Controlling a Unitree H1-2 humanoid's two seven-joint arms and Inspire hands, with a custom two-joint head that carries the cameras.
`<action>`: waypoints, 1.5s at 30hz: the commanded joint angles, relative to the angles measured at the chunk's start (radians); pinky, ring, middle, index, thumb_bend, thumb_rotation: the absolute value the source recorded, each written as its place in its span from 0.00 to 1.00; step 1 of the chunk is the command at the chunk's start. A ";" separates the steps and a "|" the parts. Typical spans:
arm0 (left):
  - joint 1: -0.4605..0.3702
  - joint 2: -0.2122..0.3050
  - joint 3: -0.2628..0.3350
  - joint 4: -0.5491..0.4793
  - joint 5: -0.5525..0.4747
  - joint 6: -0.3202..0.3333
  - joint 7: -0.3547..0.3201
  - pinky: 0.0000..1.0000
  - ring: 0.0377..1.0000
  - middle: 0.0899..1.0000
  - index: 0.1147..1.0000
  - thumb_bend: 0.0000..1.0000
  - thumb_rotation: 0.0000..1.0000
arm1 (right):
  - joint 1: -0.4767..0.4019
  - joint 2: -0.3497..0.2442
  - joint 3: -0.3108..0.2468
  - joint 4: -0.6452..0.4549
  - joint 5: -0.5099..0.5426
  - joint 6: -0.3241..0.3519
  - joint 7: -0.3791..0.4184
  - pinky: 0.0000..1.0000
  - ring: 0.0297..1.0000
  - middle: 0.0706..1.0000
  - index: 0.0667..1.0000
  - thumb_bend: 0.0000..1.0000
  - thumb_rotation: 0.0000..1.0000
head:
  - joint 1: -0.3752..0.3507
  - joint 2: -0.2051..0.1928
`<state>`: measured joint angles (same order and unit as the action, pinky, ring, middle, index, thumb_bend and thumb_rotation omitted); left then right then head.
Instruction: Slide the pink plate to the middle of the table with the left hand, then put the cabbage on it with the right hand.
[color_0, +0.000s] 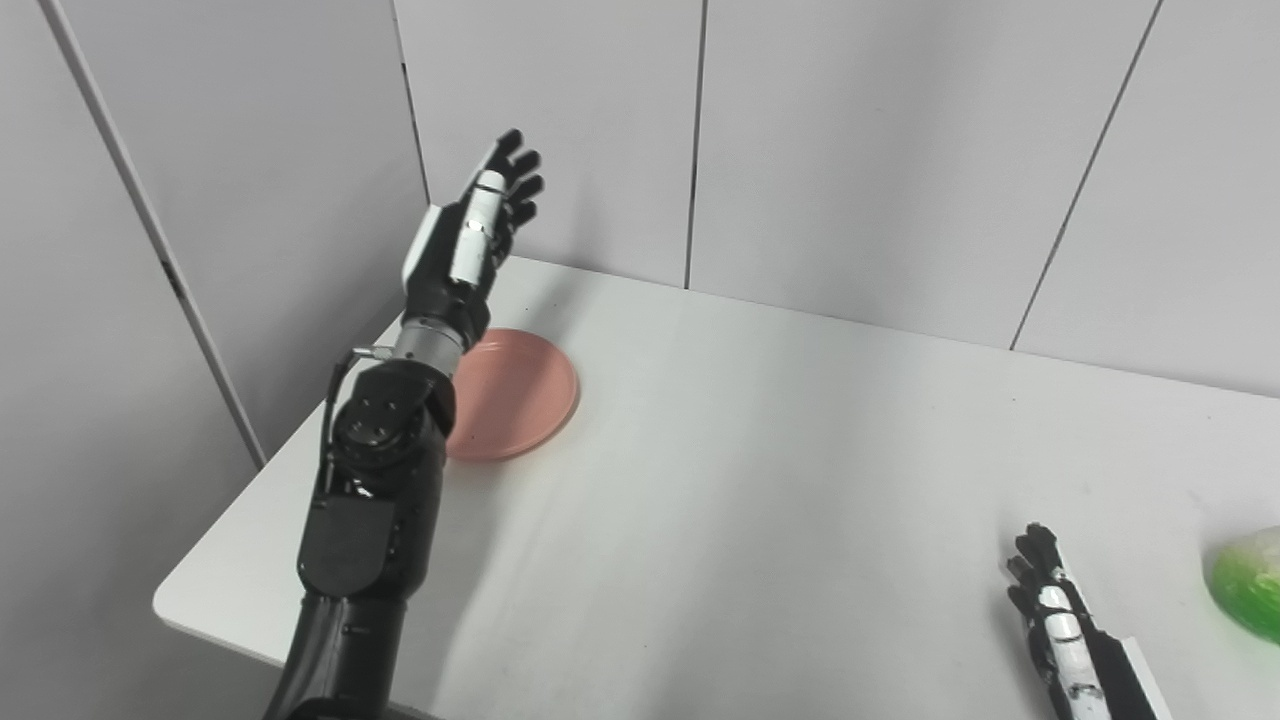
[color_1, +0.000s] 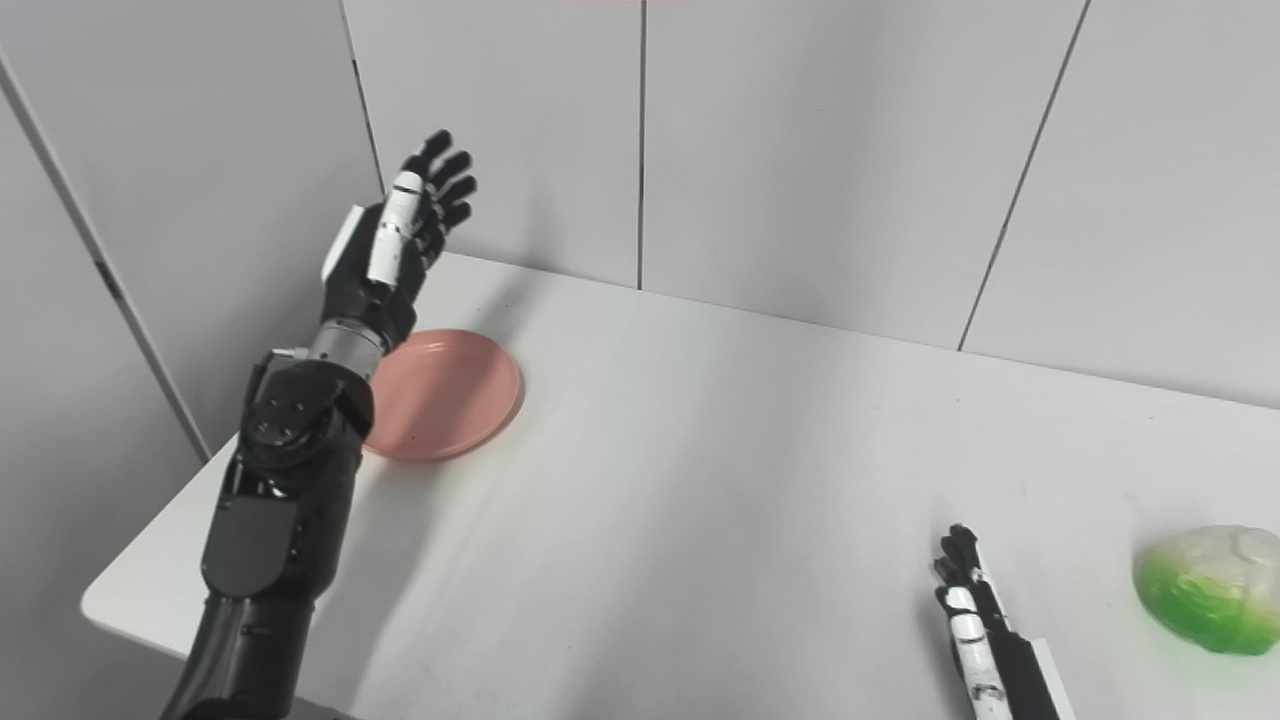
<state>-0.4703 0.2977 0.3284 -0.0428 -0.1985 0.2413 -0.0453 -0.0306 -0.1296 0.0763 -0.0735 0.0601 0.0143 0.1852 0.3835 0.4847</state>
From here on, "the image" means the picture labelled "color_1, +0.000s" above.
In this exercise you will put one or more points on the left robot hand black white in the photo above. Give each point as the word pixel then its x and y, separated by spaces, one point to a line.
pixel 392 250

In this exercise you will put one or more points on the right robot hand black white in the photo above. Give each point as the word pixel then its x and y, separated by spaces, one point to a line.
pixel 990 640

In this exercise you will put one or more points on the pink plate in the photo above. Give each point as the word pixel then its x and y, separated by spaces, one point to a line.
pixel 445 395

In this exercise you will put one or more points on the green white cabbage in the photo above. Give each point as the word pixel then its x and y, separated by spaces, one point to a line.
pixel 1212 590

